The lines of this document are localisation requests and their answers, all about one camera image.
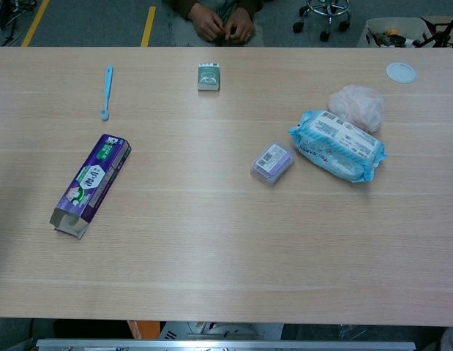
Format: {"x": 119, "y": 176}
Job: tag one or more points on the small green white box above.
{"x": 209, "y": 77}

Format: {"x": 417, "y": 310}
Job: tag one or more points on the person's right hand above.
{"x": 206, "y": 22}

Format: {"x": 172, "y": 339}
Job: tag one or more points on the black tripod stand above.
{"x": 443, "y": 31}

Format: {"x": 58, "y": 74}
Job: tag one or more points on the person's left hand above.
{"x": 242, "y": 25}

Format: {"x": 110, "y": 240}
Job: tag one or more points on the purple soap in clear case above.
{"x": 273, "y": 164}

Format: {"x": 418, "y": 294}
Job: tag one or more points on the light blue toothbrush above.
{"x": 108, "y": 87}

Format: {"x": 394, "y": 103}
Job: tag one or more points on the white storage bin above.
{"x": 369, "y": 33}

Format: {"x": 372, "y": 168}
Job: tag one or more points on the purple toothpaste box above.
{"x": 90, "y": 175}

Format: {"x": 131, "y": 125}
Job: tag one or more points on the white round table cap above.
{"x": 401, "y": 72}

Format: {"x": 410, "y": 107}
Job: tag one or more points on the blue wet wipes pack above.
{"x": 339, "y": 144}

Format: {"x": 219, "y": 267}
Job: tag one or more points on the orange box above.
{"x": 142, "y": 329}

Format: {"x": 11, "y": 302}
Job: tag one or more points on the seated person body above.
{"x": 226, "y": 6}

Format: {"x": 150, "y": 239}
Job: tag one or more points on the aluminium rail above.
{"x": 226, "y": 345}

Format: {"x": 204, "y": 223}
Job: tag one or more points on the chrome swivel stool base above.
{"x": 326, "y": 12}

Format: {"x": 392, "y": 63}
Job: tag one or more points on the pink mesh bath ball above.
{"x": 358, "y": 104}

